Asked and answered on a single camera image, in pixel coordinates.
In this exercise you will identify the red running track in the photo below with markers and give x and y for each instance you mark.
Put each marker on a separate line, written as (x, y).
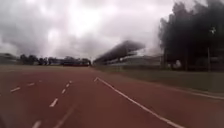
(96, 103)

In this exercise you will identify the row of dark trees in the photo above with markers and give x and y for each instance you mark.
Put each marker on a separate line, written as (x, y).
(193, 36)

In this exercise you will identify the light pole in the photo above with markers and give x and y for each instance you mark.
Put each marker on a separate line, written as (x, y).
(209, 50)

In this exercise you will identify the green grass strip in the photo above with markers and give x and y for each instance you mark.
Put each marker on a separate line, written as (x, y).
(173, 78)

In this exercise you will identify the distant row of trees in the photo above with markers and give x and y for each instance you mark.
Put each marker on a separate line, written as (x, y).
(50, 61)

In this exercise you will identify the grandstand building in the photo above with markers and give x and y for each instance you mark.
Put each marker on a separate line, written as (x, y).
(123, 55)

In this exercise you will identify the low distant building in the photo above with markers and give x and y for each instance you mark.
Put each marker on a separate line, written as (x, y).
(7, 58)

